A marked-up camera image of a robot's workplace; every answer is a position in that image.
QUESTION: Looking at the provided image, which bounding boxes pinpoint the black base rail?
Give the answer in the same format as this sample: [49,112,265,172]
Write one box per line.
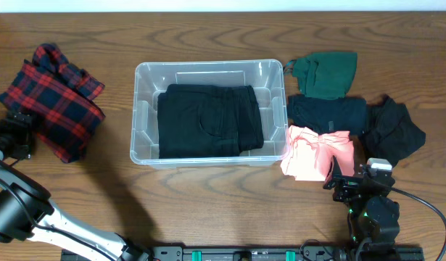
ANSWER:
[61,245,426,261]

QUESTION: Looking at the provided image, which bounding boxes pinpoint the dark navy garment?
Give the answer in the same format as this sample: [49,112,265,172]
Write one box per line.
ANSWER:
[286,94,367,136]

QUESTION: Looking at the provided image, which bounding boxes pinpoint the black crumpled garment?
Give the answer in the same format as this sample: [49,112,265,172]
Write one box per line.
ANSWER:
[360,95,426,166]

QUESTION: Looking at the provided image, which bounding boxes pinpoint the red navy plaid shirt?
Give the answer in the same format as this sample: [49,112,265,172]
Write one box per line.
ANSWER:
[0,43,105,163]

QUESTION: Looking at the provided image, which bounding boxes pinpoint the black pants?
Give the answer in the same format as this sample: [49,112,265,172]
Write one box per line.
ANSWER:
[157,84,264,159]

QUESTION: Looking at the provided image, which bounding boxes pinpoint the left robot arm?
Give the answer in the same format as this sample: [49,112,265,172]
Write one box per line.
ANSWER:
[0,111,153,261]

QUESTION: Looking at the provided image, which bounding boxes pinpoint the dark green folded garment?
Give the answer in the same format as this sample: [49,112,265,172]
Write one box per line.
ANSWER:
[283,51,358,100]

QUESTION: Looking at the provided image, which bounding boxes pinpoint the clear plastic storage container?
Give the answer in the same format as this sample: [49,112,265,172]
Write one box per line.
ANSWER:
[130,59,289,169]

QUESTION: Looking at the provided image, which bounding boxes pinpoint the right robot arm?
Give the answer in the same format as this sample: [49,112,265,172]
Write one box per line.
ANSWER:
[323,158,400,260]

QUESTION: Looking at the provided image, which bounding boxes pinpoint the pink folded garment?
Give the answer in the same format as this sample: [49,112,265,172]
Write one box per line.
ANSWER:
[280,125,355,181]

